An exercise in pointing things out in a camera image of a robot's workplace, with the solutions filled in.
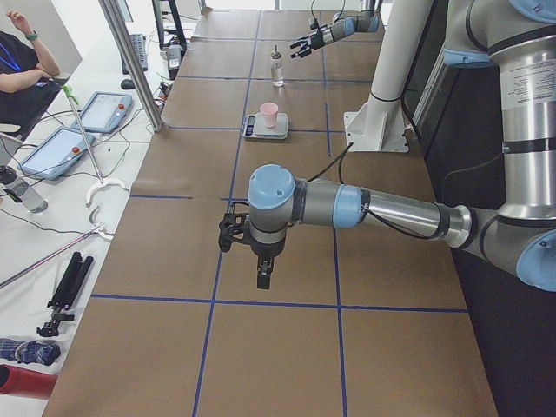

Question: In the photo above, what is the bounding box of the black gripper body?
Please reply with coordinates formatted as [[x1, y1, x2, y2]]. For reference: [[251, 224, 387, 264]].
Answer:
[[218, 212, 286, 266], [304, 26, 328, 53]]

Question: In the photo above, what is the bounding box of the clear glass sauce bottle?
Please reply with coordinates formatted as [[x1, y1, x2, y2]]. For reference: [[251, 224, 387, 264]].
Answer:
[[270, 44, 284, 87]]

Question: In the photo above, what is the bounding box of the pink paper cup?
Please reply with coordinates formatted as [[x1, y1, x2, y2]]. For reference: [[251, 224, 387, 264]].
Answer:
[[260, 102, 279, 129]]

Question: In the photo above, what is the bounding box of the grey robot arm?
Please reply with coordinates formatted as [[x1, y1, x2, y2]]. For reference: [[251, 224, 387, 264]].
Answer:
[[219, 1, 555, 291], [289, 1, 382, 59]]

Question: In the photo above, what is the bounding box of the silver digital kitchen scale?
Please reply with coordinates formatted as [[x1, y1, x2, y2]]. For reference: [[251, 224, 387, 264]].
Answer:
[[241, 112, 289, 141]]

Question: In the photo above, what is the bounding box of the grey power adapter box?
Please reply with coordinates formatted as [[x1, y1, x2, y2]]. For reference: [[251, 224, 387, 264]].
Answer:
[[166, 44, 182, 71]]

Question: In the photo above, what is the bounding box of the black folded tripod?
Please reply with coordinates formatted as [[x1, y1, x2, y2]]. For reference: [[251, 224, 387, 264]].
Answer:
[[36, 252, 94, 337]]

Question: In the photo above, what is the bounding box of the far blue teach pendant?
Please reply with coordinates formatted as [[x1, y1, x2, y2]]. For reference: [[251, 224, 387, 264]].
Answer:
[[79, 91, 134, 134]]

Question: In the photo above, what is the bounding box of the blue teach pendant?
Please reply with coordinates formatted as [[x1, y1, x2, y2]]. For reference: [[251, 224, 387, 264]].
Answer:
[[79, 91, 134, 134], [20, 127, 87, 180]]

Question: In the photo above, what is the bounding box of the black computer mouse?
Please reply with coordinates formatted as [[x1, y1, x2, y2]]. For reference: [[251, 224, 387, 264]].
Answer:
[[120, 79, 135, 90]]

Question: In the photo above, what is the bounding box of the near blue teach pendant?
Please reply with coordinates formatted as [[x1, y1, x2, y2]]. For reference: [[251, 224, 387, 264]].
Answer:
[[20, 127, 87, 180]]

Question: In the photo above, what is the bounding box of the clear plastic water bottle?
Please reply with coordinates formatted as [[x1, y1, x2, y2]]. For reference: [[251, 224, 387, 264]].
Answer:
[[1, 165, 48, 213]]

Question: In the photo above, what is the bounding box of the folded blue umbrella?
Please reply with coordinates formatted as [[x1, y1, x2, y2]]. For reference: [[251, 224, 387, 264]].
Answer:
[[1, 338, 61, 366]]

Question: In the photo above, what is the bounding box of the seated person dark shirt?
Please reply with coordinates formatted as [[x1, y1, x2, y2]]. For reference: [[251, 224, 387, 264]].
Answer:
[[1, 10, 61, 139]]

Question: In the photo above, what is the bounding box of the red water bottle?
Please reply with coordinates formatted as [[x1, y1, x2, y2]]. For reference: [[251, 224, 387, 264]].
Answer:
[[1, 365, 57, 400]]

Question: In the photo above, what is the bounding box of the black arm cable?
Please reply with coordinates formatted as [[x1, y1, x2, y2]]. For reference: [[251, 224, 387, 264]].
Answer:
[[303, 141, 440, 240], [308, 0, 347, 30]]

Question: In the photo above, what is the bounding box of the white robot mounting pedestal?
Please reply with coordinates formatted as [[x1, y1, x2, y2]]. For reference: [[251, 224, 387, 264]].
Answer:
[[344, 0, 434, 153]]

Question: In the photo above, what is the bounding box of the reacher grabber green handle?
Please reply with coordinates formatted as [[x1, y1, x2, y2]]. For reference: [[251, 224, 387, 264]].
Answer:
[[62, 86, 129, 208]]

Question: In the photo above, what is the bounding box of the black chair frame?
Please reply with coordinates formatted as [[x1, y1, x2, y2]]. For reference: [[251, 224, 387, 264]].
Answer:
[[151, 0, 188, 56]]

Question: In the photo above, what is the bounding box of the aluminium frame post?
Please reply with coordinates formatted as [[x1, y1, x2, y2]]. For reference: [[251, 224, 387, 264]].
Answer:
[[99, 0, 164, 132]]

